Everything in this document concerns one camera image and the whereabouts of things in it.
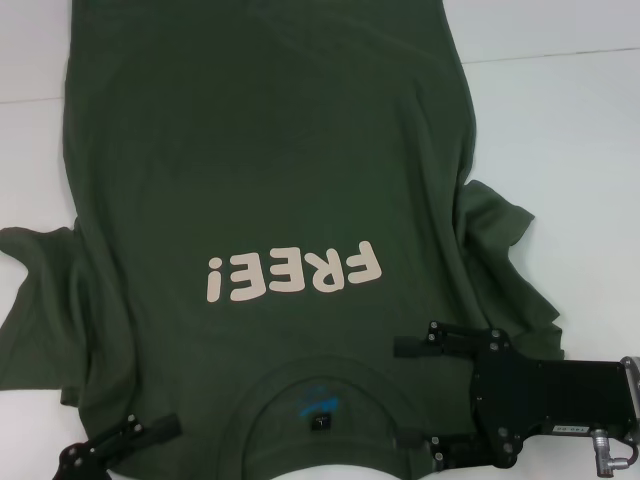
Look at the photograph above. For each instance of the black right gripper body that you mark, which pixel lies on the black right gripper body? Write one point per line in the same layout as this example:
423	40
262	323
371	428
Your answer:
550	390

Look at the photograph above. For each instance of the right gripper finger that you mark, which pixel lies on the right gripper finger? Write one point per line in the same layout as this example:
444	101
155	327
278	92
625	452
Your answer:
450	341
465	450

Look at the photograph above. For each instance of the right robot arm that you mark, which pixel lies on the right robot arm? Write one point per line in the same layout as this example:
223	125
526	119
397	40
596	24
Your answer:
634	385

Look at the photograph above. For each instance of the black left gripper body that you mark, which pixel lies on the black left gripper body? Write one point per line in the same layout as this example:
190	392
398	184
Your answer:
82	462

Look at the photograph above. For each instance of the dark green FREE T-shirt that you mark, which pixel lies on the dark green FREE T-shirt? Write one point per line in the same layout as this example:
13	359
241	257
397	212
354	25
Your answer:
275	150

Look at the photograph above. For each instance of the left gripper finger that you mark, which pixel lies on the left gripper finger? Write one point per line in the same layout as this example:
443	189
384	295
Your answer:
150	427

